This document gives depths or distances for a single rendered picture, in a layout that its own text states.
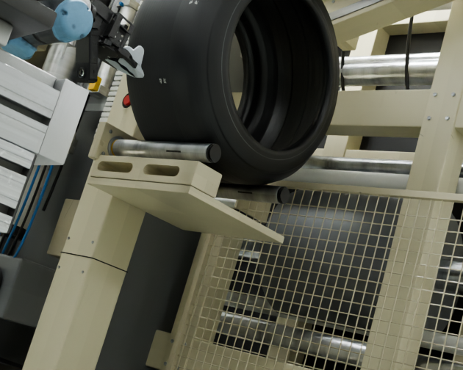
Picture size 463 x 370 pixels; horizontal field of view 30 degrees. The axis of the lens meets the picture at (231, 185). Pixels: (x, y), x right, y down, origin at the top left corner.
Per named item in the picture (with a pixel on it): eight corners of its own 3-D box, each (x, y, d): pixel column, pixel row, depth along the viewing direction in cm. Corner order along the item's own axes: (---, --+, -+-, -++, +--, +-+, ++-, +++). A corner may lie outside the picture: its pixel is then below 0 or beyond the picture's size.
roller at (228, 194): (192, 194, 240) (181, 194, 236) (192, 178, 240) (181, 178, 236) (289, 204, 216) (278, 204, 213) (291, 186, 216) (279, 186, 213)
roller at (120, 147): (122, 157, 220) (109, 156, 217) (123, 139, 220) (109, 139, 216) (221, 163, 197) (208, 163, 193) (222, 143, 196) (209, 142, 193)
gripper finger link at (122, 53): (142, 62, 187) (115, 40, 181) (140, 68, 187) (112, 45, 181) (128, 63, 190) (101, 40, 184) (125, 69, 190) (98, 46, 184)
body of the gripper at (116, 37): (138, 28, 186) (101, -6, 178) (123, 61, 184) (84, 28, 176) (115, 30, 192) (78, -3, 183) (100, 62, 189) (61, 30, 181)
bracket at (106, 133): (87, 156, 215) (99, 120, 217) (189, 209, 243) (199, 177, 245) (95, 157, 212) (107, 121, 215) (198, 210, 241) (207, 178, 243)
